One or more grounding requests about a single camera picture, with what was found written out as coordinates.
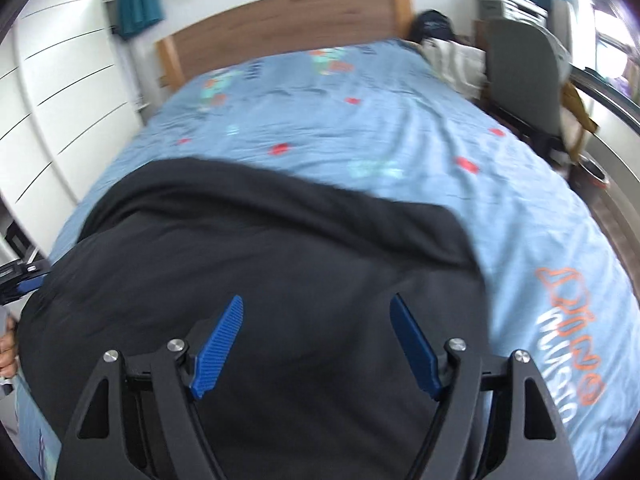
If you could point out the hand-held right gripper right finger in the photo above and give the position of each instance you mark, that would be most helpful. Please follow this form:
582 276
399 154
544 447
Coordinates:
415 350

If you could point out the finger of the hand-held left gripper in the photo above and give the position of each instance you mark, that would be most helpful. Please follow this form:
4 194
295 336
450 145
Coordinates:
30 285

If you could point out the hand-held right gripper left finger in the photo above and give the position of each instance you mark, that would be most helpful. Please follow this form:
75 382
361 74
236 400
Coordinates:
217 350

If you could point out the black puffer jacket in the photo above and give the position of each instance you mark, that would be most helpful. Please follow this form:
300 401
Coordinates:
260 240

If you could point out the person's left hand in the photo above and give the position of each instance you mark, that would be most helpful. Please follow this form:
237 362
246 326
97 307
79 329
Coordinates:
7 352

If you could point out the white wardrobe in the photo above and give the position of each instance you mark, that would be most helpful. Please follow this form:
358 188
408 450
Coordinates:
65 110

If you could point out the blue printed bed sheet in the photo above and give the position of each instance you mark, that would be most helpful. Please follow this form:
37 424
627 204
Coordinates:
350 125

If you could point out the dark round bin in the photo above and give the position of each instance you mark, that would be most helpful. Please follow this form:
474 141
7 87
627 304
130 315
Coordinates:
594 172

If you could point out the white cloth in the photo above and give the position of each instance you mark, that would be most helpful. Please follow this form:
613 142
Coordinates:
455 65

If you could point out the brown cloth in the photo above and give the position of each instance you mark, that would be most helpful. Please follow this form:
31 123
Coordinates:
580 105

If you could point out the grey chair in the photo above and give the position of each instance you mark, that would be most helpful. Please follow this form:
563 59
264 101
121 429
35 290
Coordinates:
525 65

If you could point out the cardboard box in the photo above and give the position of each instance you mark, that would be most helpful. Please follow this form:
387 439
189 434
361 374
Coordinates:
480 35

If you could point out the wooden headboard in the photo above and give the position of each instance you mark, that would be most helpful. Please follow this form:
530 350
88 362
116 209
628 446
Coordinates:
280 30

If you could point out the dark cap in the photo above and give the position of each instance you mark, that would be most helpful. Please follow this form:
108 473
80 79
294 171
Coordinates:
434 22

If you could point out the white drawer unit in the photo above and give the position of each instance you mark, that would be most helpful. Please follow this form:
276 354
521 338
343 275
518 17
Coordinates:
492 5

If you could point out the metal rail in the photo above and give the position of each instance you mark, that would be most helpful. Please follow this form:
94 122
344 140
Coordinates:
612 97

